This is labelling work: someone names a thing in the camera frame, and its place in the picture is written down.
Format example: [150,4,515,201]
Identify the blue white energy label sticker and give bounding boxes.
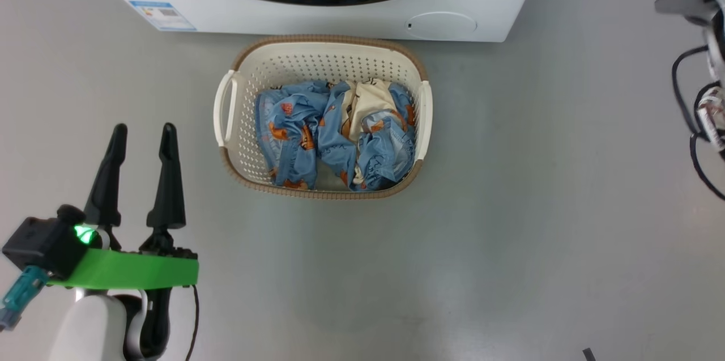
[129,1,197,31]

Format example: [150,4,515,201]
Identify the teal left camera connector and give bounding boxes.
[0,266,49,331]

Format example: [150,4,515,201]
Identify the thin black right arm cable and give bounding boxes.
[672,45,725,201]

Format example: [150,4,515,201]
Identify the cream printed cloth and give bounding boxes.
[344,79,400,142]

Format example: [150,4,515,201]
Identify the cream perforated laundry basket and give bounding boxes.
[213,35,434,200]

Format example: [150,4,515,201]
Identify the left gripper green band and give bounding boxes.
[48,122,199,290]

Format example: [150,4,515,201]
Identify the blue patterned clothing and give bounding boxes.
[255,79,417,192]

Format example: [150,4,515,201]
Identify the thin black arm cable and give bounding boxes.
[184,284,201,361]
[672,45,725,201]

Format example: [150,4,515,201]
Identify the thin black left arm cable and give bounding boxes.
[184,284,201,361]

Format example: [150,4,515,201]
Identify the round white filter cover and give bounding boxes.
[405,11,477,40]

